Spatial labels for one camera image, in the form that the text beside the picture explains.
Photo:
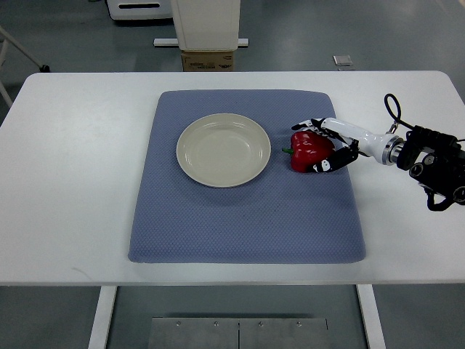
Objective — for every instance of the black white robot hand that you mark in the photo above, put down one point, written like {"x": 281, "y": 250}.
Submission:
{"x": 358, "y": 141}

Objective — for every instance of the red bell pepper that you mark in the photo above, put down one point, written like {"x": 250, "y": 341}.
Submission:
{"x": 308, "y": 149}

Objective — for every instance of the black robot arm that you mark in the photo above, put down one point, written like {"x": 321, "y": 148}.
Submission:
{"x": 434, "y": 159}

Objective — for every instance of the grey floor socket plate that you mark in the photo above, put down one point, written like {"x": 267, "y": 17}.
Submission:
{"x": 343, "y": 61}

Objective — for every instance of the cream round plate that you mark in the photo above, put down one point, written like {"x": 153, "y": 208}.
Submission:
{"x": 223, "y": 150}

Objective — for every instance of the blue textured mat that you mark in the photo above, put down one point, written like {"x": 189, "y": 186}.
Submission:
{"x": 281, "y": 216}

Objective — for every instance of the white table leg right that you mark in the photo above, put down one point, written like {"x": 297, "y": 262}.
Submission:
{"x": 370, "y": 315}

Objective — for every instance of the white table leg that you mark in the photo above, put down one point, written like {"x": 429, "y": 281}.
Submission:
{"x": 102, "y": 318}
{"x": 370, "y": 315}

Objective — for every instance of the brown cardboard box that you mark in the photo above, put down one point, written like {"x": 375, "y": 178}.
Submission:
{"x": 209, "y": 61}

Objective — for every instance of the white column stand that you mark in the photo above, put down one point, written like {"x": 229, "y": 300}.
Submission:
{"x": 203, "y": 26}

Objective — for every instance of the white machine with slot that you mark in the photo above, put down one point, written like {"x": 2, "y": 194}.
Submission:
{"x": 139, "y": 10}

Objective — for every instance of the white table leg left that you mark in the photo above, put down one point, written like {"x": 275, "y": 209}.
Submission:
{"x": 102, "y": 318}

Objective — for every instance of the white wheeled frame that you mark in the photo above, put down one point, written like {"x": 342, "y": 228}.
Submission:
{"x": 7, "y": 41}

